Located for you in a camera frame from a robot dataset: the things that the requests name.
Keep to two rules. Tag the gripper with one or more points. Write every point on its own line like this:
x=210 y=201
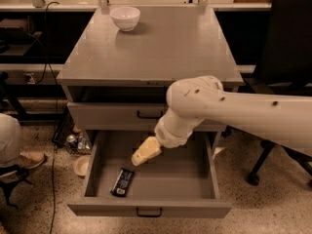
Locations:
x=168 y=137

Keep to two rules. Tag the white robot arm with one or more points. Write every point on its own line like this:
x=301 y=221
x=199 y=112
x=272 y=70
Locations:
x=227 y=111

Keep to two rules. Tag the open grey lower drawer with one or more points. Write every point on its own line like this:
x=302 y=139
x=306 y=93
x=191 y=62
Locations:
x=181 y=181

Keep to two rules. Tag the closed grey upper drawer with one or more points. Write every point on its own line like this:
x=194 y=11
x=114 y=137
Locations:
x=114 y=116

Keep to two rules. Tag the grey drawer cabinet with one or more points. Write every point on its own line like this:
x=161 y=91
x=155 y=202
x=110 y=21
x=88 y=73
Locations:
x=168 y=44

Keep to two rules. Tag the small round tan plate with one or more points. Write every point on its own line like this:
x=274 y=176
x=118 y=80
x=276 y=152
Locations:
x=80 y=166

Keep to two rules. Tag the soda can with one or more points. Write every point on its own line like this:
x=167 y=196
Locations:
x=72 y=141

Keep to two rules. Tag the tan shoe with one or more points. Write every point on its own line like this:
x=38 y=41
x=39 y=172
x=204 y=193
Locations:
x=31 y=160

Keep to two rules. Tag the white ceramic bowl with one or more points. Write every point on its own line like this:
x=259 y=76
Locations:
x=125 y=18

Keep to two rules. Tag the person leg light trousers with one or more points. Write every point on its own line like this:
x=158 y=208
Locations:
x=9 y=141

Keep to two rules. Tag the black stool base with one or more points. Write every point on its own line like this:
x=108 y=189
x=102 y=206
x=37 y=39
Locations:
x=10 y=178

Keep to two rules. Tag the black office chair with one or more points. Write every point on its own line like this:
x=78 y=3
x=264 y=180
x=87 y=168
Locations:
x=284 y=66

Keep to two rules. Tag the black upper drawer handle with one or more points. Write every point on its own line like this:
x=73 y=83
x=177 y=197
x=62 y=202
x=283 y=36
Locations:
x=143 y=116

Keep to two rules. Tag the wire basket with items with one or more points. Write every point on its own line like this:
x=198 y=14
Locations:
x=83 y=148

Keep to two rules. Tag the wall power outlet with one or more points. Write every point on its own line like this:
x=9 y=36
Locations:
x=29 y=78

